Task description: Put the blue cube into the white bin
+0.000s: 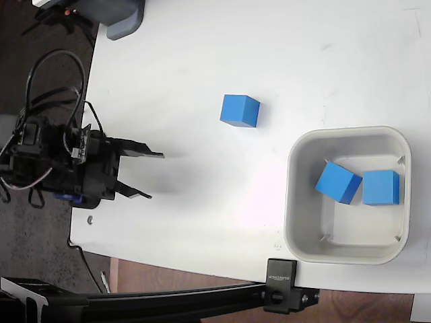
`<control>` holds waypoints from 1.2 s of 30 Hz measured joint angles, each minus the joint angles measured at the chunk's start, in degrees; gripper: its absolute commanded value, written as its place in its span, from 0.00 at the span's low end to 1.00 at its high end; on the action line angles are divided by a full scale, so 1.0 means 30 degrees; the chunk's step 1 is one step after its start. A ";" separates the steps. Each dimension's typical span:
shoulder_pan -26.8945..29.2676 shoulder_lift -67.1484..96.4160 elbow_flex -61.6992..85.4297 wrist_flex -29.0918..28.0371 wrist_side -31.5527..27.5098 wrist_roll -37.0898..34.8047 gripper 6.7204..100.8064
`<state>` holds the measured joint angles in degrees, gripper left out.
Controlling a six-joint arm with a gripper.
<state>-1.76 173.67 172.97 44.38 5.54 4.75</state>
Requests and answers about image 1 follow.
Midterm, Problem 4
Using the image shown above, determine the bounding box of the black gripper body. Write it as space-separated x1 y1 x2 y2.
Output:
53 129 123 208

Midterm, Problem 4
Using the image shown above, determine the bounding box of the blue cube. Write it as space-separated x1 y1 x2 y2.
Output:
362 170 401 207
314 161 364 205
219 94 261 129

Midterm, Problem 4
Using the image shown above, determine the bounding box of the white square bin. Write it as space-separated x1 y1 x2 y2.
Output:
284 125 413 265

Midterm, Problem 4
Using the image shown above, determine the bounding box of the small white stick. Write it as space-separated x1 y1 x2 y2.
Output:
100 270 112 294

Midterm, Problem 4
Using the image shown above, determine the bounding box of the dark gray stand base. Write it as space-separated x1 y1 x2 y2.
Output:
71 0 146 41

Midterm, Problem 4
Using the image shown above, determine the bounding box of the black tripod with red dot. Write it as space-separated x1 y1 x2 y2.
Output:
21 5 97 43

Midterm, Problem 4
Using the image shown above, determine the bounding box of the black table clamp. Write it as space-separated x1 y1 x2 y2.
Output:
263 258 320 314

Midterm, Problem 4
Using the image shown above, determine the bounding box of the black gripper camera board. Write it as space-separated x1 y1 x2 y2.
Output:
69 123 93 166

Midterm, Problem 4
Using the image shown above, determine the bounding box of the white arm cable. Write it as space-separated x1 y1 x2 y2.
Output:
0 164 55 191

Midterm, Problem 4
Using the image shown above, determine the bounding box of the black floor cable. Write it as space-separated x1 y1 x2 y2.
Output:
68 239 103 294

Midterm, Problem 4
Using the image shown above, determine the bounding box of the black looped cable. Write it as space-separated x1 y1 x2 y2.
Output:
26 48 106 139

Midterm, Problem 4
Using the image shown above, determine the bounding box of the black aluminium rail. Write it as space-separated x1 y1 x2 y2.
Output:
0 277 270 323

